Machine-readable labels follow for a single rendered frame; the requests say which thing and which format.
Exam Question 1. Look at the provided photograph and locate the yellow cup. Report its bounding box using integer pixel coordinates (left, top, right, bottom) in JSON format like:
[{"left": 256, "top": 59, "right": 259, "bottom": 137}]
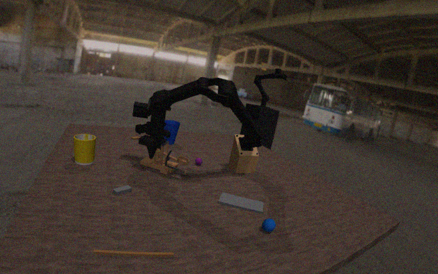
[{"left": 74, "top": 134, "right": 96, "bottom": 165}]

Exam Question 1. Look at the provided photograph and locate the blue ball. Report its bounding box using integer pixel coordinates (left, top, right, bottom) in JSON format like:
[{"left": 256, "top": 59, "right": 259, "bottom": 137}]
[{"left": 262, "top": 218, "right": 276, "bottom": 232}]

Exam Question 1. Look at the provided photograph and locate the blue plastic cup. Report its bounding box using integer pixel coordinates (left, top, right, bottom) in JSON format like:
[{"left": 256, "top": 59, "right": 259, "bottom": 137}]
[{"left": 163, "top": 120, "right": 180, "bottom": 145}]

